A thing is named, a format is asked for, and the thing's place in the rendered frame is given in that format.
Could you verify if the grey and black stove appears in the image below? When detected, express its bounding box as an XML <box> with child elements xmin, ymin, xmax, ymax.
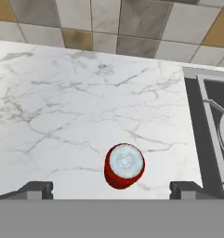
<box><xmin>182</xmin><ymin>66</ymin><xmax>224</xmax><ymax>199</ymax></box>

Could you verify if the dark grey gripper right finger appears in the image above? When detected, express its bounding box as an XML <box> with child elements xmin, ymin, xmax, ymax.
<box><xmin>169</xmin><ymin>180</ymin><xmax>217</xmax><ymax>201</ymax></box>

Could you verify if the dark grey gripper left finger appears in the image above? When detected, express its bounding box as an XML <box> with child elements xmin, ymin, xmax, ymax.
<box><xmin>0</xmin><ymin>180</ymin><xmax>54</xmax><ymax>201</ymax></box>

